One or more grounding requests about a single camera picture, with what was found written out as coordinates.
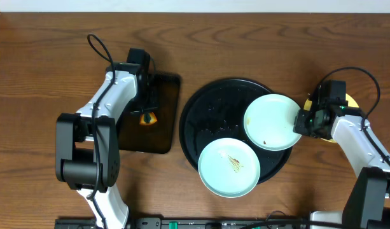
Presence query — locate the black rectangular water tray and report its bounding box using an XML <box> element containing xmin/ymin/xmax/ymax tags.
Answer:
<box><xmin>116</xmin><ymin>73</ymin><xmax>181</xmax><ymax>154</ymax></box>

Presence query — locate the light blue plate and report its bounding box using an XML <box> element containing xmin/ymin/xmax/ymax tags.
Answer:
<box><xmin>244</xmin><ymin>94</ymin><xmax>302</xmax><ymax>151</ymax></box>
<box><xmin>198</xmin><ymin>138</ymin><xmax>260</xmax><ymax>198</ymax></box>

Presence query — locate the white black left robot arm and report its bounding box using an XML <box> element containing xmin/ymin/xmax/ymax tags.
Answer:
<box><xmin>55</xmin><ymin>62</ymin><xmax>149</xmax><ymax>228</ymax></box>

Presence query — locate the green yellow sponge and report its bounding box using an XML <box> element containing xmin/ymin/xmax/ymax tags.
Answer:
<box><xmin>139</xmin><ymin>112</ymin><xmax>158</xmax><ymax>126</ymax></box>

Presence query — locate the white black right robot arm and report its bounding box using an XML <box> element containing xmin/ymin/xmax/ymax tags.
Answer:
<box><xmin>293</xmin><ymin>80</ymin><xmax>390</xmax><ymax>228</ymax></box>

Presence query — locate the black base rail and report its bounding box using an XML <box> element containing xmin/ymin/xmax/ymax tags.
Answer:
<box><xmin>53</xmin><ymin>217</ymin><xmax>310</xmax><ymax>229</ymax></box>

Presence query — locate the yellow plate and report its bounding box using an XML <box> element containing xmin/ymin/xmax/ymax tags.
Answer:
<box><xmin>303</xmin><ymin>94</ymin><xmax>359</xmax><ymax>143</ymax></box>

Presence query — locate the black round tray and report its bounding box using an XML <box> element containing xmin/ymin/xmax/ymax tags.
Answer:
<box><xmin>179</xmin><ymin>78</ymin><xmax>292</xmax><ymax>184</ymax></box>

